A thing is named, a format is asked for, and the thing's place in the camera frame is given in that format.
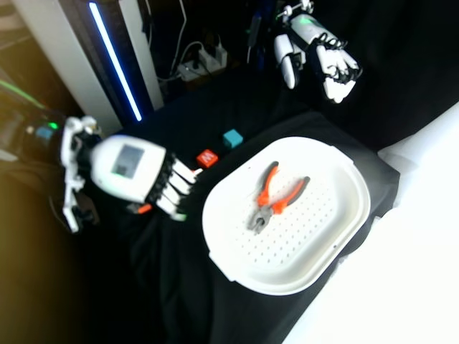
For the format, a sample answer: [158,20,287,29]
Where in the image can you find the white cable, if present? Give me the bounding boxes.
[156,0,205,82]

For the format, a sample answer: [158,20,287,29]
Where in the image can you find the white column with blue light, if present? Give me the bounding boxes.
[12,0,166,137]

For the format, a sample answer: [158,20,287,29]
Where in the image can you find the black table cloth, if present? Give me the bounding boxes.
[77,66,401,344]

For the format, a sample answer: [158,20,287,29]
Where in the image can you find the orange-black screwdriver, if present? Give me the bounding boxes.
[125,201,154,216]

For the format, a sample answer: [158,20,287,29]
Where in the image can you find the blue block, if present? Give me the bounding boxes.
[222,128,244,150]

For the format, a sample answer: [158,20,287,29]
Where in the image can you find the orange handled pliers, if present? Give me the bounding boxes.
[245,161,311,236]

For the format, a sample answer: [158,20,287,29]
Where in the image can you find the white power strip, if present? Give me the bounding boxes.
[177,46,229,82]

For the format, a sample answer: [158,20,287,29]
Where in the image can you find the white perforated tray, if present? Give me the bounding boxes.
[201,135,372,297]

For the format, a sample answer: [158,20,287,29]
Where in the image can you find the red lettered block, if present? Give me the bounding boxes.
[196,148,219,169]

